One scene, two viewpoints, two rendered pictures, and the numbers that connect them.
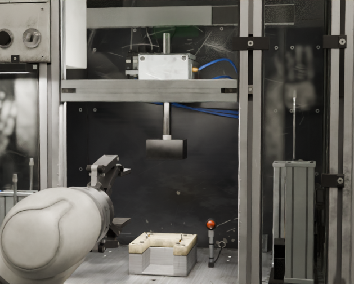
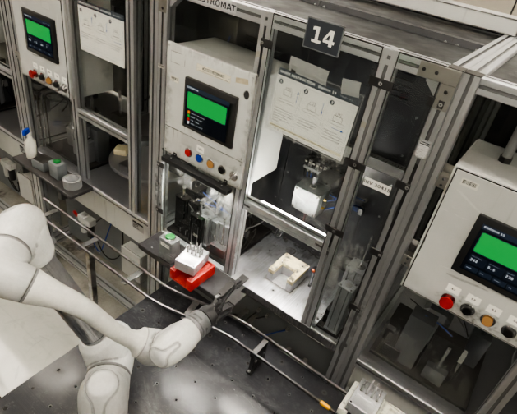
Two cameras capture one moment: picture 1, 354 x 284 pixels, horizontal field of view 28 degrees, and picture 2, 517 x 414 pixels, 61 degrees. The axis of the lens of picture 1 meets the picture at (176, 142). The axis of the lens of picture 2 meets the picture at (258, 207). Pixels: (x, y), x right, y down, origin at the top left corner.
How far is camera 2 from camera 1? 1.07 m
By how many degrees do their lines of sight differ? 36
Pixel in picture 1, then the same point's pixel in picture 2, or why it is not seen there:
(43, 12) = (240, 167)
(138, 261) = (271, 276)
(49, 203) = (167, 347)
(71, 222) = (174, 356)
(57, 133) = (239, 221)
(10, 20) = (225, 163)
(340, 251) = (349, 333)
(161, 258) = (287, 273)
